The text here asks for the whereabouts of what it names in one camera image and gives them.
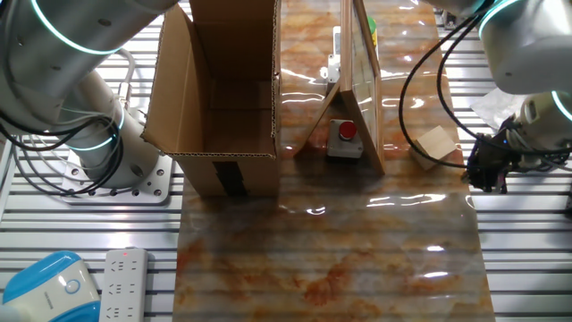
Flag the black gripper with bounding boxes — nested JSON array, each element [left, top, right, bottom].
[[463, 127, 522, 195]]

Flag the light wooden block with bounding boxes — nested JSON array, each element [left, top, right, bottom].
[[409, 124, 458, 173]]

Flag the crumpled white tissue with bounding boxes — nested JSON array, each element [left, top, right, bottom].
[[469, 87, 526, 131]]

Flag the red emergency stop button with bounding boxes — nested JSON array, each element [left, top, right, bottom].
[[325, 118, 365, 160]]

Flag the orange marble pattern mat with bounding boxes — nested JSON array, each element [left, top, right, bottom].
[[172, 0, 497, 322]]

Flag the yellow box green button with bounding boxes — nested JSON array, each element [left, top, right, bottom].
[[366, 15, 380, 59]]

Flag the open cardboard box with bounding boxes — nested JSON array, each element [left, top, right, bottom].
[[141, 0, 282, 198]]

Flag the white power strip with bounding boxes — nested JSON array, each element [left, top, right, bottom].
[[98, 248, 149, 322]]

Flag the blue white device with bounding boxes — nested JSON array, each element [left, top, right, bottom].
[[0, 250, 102, 322]]

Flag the wooden picture frame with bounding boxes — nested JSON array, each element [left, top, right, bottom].
[[292, 0, 386, 176]]

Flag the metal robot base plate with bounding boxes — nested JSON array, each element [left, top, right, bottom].
[[60, 149, 173, 205]]

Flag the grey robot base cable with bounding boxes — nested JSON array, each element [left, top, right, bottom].
[[116, 47, 136, 111]]

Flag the black base cables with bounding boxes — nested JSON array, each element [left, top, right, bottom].
[[0, 109, 125, 198]]

